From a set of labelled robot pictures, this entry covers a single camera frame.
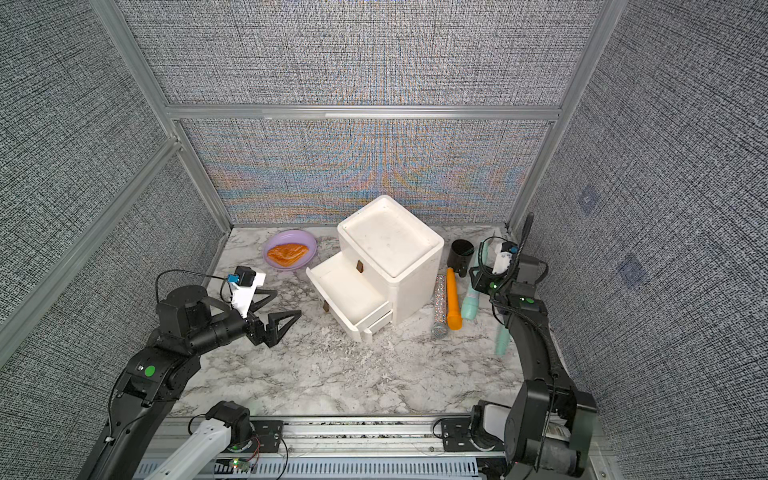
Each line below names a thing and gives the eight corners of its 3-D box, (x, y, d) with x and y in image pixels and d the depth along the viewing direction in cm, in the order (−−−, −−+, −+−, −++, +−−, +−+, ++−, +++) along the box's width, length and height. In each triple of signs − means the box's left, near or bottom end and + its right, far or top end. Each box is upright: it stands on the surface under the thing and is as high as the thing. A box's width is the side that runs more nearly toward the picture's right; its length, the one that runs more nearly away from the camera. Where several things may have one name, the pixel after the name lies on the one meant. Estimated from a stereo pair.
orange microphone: (448, 330, 93) (450, 325, 90) (444, 273, 107) (446, 267, 104) (460, 330, 93) (463, 326, 90) (455, 273, 107) (456, 268, 104)
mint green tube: (493, 354, 89) (496, 350, 87) (496, 328, 94) (499, 324, 92) (505, 358, 88) (508, 354, 86) (508, 332, 93) (511, 327, 91)
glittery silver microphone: (431, 337, 92) (432, 332, 89) (432, 279, 105) (433, 273, 102) (446, 339, 91) (448, 334, 88) (445, 280, 105) (447, 274, 102)
